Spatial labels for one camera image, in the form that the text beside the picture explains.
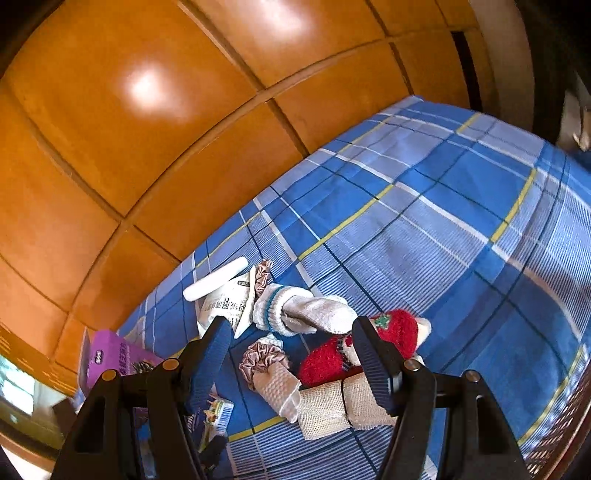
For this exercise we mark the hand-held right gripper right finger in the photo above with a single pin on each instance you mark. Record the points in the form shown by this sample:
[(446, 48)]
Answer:
[(369, 357)]

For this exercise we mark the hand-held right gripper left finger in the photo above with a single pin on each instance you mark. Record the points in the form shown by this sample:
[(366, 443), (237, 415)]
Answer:
[(211, 357)]

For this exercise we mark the red santa plush toy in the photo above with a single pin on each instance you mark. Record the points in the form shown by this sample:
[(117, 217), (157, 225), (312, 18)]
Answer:
[(323, 364)]

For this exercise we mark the pink satin scrunchie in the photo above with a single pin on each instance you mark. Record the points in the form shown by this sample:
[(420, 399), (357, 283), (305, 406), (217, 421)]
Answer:
[(263, 272), (263, 357)]

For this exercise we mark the white printed packet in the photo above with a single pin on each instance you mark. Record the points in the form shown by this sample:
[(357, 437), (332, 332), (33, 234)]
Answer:
[(231, 302)]

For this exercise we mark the beige cloth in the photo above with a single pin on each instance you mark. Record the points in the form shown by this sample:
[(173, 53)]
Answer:
[(323, 408)]

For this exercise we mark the white sock blue stripe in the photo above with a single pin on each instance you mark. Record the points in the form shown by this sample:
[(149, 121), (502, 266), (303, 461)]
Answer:
[(314, 314)]

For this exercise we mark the white knitted sock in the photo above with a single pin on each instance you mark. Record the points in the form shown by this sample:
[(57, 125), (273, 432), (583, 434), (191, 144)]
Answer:
[(279, 387)]

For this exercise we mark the white oblong tube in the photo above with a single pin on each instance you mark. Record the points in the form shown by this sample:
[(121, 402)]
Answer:
[(214, 279)]

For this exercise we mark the purple cardboard box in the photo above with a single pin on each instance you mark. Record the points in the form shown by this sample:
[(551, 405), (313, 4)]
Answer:
[(111, 350)]

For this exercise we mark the blue plaid bed sheet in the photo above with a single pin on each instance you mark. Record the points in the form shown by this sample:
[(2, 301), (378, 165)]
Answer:
[(415, 230)]

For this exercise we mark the glass panel door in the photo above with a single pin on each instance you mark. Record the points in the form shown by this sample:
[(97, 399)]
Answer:
[(18, 392)]

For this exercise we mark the wooden wardrobe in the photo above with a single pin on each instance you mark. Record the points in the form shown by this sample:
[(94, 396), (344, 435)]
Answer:
[(138, 138)]

